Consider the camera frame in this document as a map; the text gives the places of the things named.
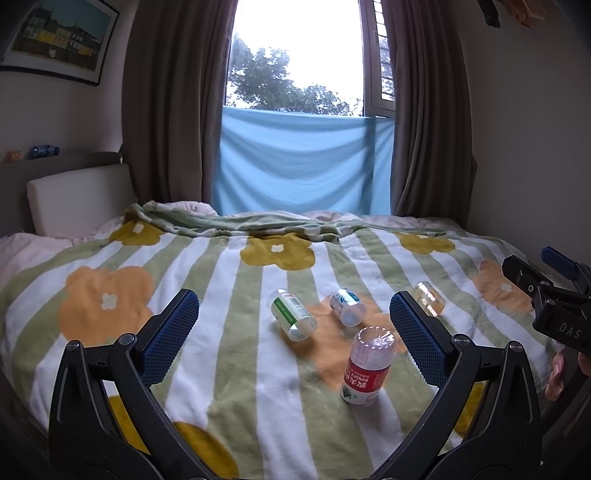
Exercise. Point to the framed wall picture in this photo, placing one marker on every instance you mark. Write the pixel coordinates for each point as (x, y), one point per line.
(60, 37)

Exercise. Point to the small orange toy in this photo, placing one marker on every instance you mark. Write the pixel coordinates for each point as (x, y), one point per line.
(13, 155)

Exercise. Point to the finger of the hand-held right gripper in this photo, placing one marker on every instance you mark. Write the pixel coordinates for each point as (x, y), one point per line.
(558, 261)
(524, 277)

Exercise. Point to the tree outside window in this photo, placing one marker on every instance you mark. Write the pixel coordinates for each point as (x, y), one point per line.
(272, 83)

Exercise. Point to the light blue cloth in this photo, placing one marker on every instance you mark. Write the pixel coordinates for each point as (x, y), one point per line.
(304, 161)

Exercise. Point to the person's right hand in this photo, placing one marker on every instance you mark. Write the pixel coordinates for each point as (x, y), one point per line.
(556, 377)

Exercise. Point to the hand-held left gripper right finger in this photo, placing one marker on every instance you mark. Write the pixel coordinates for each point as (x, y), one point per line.
(418, 341)

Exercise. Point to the white headboard cushion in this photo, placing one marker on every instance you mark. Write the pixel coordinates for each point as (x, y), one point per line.
(76, 205)

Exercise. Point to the striped flower print blanket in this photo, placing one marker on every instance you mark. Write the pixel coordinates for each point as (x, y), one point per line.
(240, 397)

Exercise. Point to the green label bottle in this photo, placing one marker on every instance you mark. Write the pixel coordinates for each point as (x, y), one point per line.
(292, 316)

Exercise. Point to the red label clear plastic cup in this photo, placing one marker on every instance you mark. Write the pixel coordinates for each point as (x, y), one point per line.
(369, 367)

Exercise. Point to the brown curtain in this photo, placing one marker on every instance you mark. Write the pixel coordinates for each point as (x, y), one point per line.
(178, 101)
(427, 106)

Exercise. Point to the dark hanging object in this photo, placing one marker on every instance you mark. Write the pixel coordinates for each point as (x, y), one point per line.
(489, 11)

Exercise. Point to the brown window frame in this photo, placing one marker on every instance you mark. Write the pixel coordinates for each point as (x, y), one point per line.
(378, 60)

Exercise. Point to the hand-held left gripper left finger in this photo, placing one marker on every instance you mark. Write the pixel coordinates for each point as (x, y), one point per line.
(171, 336)

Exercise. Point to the blue label bottle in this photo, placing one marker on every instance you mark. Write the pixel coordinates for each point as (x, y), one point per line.
(346, 307)

